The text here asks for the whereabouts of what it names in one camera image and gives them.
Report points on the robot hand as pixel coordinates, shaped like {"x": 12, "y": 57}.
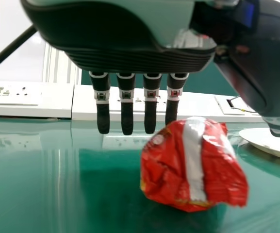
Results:
{"x": 120, "y": 36}

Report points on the red biscuit packet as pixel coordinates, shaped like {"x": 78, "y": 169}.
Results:
{"x": 178, "y": 170}

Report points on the plate with brown leaf pattern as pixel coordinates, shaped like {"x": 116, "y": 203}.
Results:
{"x": 263, "y": 143}

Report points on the black slanted rod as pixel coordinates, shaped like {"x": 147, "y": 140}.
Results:
{"x": 8, "y": 49}

